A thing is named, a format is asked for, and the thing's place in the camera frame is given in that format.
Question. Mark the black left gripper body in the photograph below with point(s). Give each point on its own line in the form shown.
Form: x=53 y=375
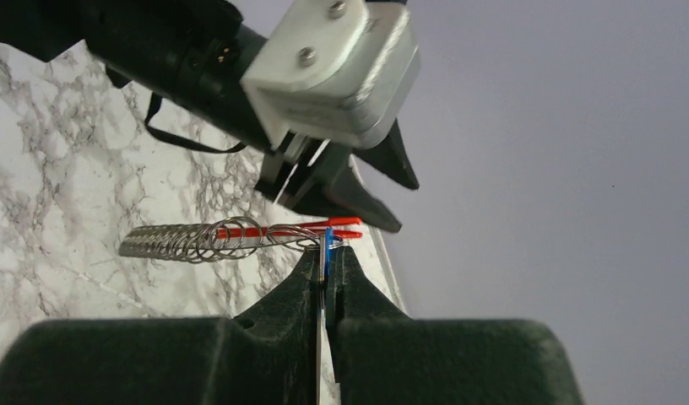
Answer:
x=193 y=53

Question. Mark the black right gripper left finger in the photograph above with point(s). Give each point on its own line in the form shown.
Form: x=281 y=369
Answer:
x=269 y=354

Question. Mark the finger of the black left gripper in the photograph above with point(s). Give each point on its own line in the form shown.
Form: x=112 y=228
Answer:
x=327 y=188
x=389 y=157

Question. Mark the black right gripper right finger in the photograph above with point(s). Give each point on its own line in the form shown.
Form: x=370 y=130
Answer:
x=383 y=356

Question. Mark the blue capped silver key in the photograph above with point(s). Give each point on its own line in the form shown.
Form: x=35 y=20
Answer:
x=325 y=369

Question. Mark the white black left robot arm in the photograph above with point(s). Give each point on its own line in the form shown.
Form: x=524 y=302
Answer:
x=46 y=29

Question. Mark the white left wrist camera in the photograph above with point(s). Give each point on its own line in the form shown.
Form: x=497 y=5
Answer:
x=334 y=70

